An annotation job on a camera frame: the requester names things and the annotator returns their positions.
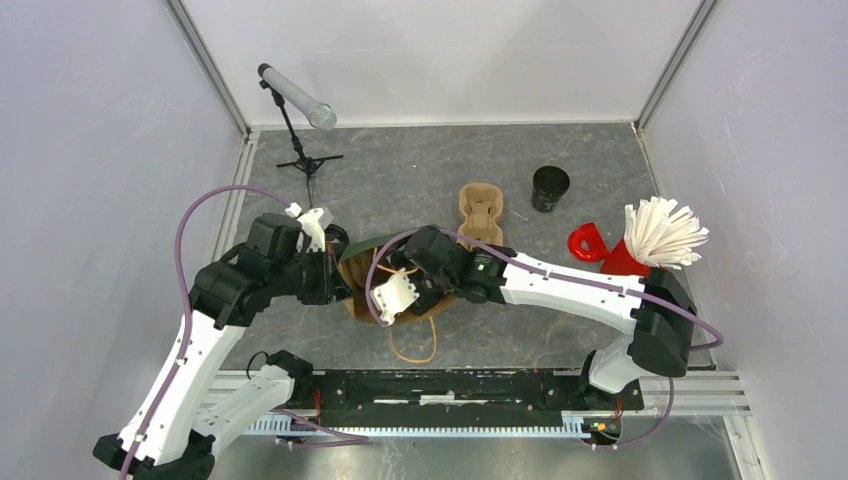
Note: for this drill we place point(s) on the cardboard cup carrier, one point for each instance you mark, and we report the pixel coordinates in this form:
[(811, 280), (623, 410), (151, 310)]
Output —
[(481, 207)]

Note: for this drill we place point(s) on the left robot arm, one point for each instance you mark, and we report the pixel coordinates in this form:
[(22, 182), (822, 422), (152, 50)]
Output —
[(171, 436)]

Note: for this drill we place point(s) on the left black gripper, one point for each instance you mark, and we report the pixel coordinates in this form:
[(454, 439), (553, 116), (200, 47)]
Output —
[(320, 294)]

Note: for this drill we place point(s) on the red mug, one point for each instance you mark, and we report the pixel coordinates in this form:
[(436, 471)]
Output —
[(587, 245)]

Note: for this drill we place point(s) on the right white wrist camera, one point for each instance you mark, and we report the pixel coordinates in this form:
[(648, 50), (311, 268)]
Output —
[(394, 297)]

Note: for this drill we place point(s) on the grey tube on stand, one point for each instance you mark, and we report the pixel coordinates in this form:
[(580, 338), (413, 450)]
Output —
[(319, 114)]

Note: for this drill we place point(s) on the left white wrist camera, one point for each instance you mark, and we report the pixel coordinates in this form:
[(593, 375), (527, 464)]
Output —
[(313, 223)]

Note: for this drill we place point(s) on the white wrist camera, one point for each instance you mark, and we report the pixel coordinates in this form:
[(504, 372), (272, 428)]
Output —
[(394, 297), (313, 223)]

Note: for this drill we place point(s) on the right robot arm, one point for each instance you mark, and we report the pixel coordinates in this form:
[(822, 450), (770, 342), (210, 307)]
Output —
[(653, 314)]

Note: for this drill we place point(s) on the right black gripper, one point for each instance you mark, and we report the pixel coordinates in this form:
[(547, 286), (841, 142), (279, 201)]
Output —
[(428, 297)]

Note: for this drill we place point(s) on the black tripod stand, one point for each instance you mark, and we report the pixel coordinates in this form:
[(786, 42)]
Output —
[(307, 165)]

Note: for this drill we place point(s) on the green paper bag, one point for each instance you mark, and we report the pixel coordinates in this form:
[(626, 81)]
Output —
[(364, 266)]

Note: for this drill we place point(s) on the stack of black lids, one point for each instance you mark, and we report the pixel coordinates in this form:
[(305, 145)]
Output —
[(337, 237)]

